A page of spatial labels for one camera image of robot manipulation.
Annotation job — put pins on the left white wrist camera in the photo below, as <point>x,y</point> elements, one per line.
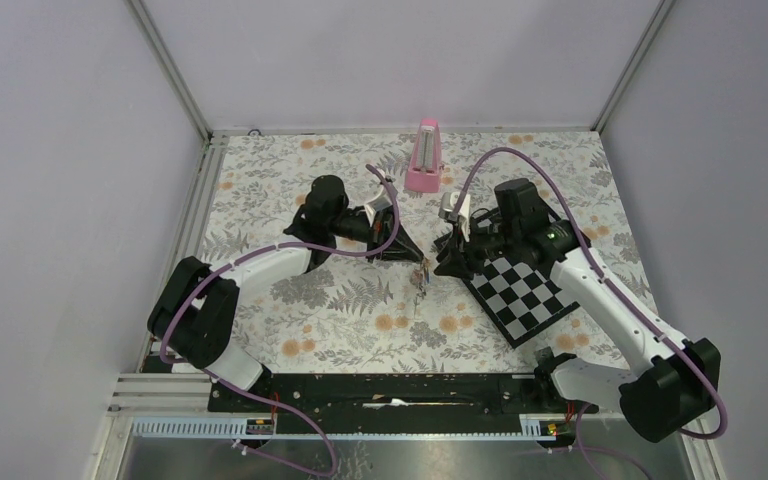
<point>378,203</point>

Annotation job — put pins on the pink metronome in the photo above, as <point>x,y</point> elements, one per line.
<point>425,167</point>

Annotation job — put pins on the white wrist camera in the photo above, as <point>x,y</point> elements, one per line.
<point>378,203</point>
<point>455,210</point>

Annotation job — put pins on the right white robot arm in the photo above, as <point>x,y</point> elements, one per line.
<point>670,380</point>

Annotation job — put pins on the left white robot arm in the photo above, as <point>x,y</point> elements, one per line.
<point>194,315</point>

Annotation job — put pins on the black white chessboard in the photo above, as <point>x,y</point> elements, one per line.
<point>520,301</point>

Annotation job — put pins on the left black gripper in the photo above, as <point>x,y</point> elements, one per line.
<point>383,229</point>

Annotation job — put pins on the floral patterned table mat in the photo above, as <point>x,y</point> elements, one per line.
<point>355,316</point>

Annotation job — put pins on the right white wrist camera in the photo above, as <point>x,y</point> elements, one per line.
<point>455,210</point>

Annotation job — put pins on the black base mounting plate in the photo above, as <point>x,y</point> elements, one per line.
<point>449,405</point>

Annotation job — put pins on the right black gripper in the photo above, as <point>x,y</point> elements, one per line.
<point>456,263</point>

